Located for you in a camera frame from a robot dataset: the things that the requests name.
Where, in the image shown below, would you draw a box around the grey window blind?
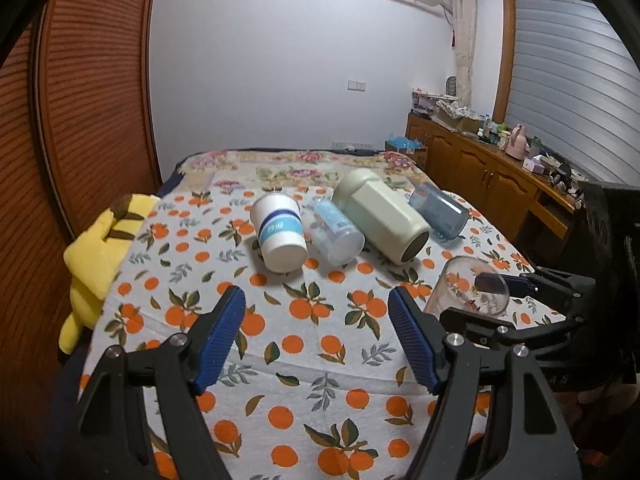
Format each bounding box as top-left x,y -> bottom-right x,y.
506,0 -> 639,185

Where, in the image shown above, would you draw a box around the cream faceted mug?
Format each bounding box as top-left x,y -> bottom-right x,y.
332,169 -> 430,266

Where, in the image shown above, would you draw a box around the white wall switch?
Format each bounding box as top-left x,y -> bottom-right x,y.
347,79 -> 367,92

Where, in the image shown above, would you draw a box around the pink thermos jug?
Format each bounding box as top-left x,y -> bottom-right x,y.
504,124 -> 529,160

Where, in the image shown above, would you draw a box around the blue item box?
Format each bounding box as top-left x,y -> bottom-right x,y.
385,134 -> 427,166

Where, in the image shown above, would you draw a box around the beige floral curtain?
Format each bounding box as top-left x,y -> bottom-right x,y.
451,0 -> 477,107

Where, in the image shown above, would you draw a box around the cardboard box with cloth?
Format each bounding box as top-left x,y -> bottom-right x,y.
434,100 -> 484,134

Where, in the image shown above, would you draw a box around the clear glass red characters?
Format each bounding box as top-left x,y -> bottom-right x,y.
424,256 -> 510,318

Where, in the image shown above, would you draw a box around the brown louvered wardrobe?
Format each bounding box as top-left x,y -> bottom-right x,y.
0,0 -> 164,480

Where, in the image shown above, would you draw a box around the yellow plush toy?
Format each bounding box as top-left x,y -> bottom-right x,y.
58,194 -> 158,356

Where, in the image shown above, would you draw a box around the floral bed blanket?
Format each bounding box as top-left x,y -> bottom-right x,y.
158,150 -> 431,196

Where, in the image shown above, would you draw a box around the tissue box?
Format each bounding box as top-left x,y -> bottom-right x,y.
522,155 -> 548,174

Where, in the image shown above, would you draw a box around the white wall socket strip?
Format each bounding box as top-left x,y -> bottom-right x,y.
331,141 -> 374,152

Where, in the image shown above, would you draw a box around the wooden sideboard cabinet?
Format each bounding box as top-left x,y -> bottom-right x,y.
406,113 -> 576,262

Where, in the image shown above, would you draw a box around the blue translucent plastic cup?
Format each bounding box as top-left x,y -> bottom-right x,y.
409,184 -> 470,242

